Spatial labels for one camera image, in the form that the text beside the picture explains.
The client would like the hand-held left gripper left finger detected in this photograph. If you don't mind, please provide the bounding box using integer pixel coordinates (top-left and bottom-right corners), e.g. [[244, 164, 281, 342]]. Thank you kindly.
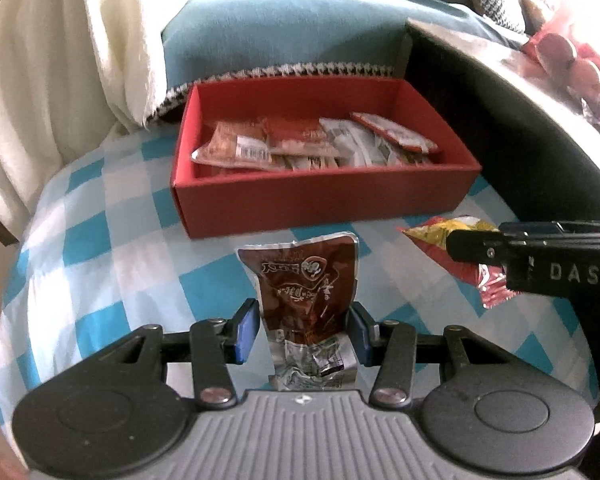
[[87, 298, 261, 409]]

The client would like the red cardboard box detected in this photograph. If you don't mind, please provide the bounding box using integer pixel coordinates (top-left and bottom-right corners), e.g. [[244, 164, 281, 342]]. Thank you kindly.
[[170, 78, 483, 239]]

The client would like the orange-brown barcode snack packet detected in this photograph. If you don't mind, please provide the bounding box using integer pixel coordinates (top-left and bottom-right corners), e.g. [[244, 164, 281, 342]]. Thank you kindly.
[[190, 121, 273, 171]]

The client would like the white towel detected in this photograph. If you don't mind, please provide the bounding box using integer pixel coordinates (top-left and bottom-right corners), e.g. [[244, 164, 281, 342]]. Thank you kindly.
[[0, 0, 191, 241]]

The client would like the white snack packet brown band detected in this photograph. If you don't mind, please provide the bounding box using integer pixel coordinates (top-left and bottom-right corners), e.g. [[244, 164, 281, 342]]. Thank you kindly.
[[320, 117, 376, 167]]

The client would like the blue white checkered tablecloth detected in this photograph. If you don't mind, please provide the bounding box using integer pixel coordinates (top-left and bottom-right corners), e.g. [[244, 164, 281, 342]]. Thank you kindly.
[[0, 132, 600, 441]]

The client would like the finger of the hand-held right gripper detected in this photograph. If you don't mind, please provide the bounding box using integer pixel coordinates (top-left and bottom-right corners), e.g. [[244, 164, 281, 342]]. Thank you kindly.
[[500, 220, 600, 238], [446, 230, 511, 263]]

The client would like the red yellow crinkled snack packet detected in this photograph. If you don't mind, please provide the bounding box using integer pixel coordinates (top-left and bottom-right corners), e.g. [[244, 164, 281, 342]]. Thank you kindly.
[[396, 215, 517, 309]]

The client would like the brown foil snack packet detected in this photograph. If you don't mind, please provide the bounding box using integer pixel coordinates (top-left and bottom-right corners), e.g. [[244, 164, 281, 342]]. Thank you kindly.
[[236, 231, 362, 392]]

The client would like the dark glossy table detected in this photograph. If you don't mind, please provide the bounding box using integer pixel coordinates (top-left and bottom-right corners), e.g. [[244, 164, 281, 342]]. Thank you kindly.
[[405, 17, 600, 231]]

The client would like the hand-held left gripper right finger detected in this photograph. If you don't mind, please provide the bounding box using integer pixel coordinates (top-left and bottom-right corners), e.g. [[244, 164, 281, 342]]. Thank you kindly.
[[349, 302, 518, 409]]

